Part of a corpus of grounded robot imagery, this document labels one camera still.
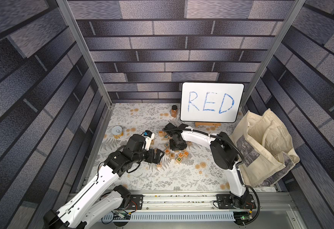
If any wooden block letter D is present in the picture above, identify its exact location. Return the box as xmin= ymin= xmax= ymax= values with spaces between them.
xmin=175 ymin=156 xmax=184 ymax=164

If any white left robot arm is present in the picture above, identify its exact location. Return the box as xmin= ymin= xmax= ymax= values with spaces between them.
xmin=43 ymin=130 xmax=164 ymax=229

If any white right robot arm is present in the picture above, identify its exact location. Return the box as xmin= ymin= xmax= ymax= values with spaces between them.
xmin=163 ymin=123 xmax=256 ymax=210

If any wooden whiteboard stand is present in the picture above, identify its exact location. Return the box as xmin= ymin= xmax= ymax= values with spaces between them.
xmin=195 ymin=122 xmax=221 ymax=127

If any brown spice jar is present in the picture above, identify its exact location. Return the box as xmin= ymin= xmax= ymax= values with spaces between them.
xmin=171 ymin=105 xmax=178 ymax=118

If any white dry-erase board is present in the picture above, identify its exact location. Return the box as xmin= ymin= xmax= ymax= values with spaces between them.
xmin=180 ymin=82 xmax=244 ymax=123

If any cream canvas tote bag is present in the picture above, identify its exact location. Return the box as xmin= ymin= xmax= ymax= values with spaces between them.
xmin=230 ymin=109 xmax=300 ymax=188

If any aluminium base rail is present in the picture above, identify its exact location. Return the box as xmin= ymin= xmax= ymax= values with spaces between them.
xmin=63 ymin=191 xmax=299 ymax=222

